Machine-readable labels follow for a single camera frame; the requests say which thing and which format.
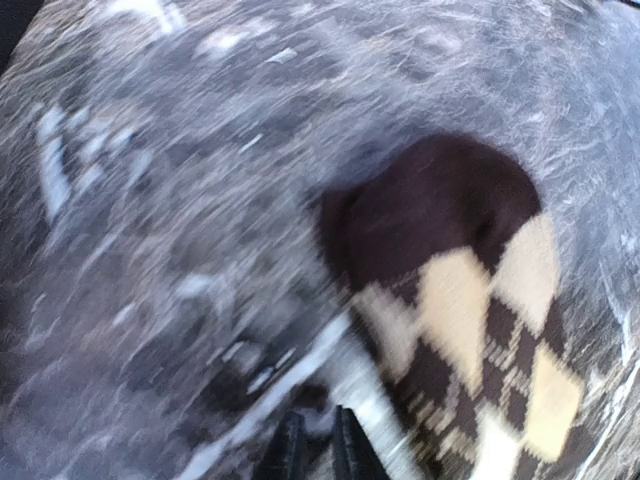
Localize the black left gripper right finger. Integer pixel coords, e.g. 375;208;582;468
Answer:
331;406;390;480

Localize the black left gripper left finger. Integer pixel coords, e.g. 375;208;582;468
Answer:
252;411;308;480

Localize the brown argyle sock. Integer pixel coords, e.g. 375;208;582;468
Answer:
319;133;592;479

